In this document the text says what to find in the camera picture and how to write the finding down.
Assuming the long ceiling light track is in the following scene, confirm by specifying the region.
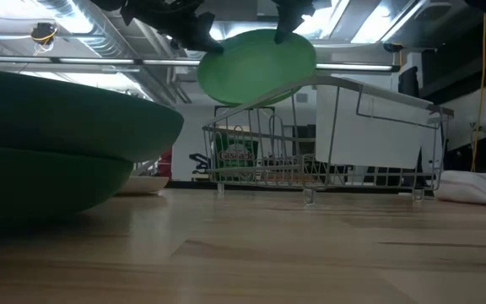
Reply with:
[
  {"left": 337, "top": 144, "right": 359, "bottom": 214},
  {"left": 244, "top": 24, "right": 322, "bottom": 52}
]
[{"left": 0, "top": 54, "right": 401, "bottom": 73}]

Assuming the black ceiling device yellow wire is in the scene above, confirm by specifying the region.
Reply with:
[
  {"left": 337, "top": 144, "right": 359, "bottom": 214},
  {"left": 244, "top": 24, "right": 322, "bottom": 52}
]
[{"left": 30, "top": 21, "right": 59, "bottom": 56}]

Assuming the black upright post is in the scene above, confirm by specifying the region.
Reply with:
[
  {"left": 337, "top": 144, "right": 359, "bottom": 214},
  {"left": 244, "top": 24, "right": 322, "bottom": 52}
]
[{"left": 397, "top": 66, "right": 421, "bottom": 100}]

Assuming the grey wire dish rack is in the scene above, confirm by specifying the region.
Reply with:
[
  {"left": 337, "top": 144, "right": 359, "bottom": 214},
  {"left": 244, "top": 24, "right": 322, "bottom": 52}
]
[{"left": 202, "top": 74, "right": 455, "bottom": 207}]

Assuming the white plastic utensil caddy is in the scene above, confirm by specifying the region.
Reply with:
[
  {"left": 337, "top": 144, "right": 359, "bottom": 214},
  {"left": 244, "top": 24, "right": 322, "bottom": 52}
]
[{"left": 315, "top": 84, "right": 432, "bottom": 170}]

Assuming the yellow hanging cable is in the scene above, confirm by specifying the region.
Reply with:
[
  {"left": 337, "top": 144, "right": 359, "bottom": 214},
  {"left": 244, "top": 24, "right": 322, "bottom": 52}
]
[{"left": 470, "top": 12, "right": 486, "bottom": 173}]

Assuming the black table edge rail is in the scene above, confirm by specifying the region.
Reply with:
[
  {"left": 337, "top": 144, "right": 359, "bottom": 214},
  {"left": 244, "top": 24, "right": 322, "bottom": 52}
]
[{"left": 169, "top": 180, "right": 436, "bottom": 191}]

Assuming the white folded towel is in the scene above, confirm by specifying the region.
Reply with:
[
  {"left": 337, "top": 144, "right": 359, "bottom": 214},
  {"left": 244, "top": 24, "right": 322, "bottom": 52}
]
[{"left": 435, "top": 170, "right": 486, "bottom": 207}]

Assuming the white ceramic plate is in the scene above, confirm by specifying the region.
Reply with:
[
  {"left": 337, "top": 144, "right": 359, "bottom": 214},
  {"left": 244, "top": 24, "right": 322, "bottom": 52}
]
[{"left": 116, "top": 175, "right": 170, "bottom": 196}]

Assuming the dark green plastic plate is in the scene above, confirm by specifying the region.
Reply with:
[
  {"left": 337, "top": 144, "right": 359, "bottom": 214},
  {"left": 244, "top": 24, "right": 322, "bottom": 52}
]
[{"left": 0, "top": 145, "right": 135, "bottom": 231}]

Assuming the light green plastic plate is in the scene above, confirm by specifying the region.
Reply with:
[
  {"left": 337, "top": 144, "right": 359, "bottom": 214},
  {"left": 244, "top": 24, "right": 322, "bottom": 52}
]
[{"left": 196, "top": 28, "right": 318, "bottom": 106}]

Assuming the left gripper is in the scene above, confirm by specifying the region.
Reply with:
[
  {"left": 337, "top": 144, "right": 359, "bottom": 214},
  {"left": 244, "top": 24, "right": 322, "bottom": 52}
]
[{"left": 120, "top": 0, "right": 226, "bottom": 55}]

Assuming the green Cascade detergent pouch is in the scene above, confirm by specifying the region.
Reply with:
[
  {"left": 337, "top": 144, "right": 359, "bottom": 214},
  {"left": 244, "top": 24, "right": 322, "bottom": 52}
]
[{"left": 212, "top": 130, "right": 261, "bottom": 182}]

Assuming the red container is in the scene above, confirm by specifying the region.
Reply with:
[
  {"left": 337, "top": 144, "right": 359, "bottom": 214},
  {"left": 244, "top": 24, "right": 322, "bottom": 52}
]
[{"left": 158, "top": 148, "right": 173, "bottom": 181}]

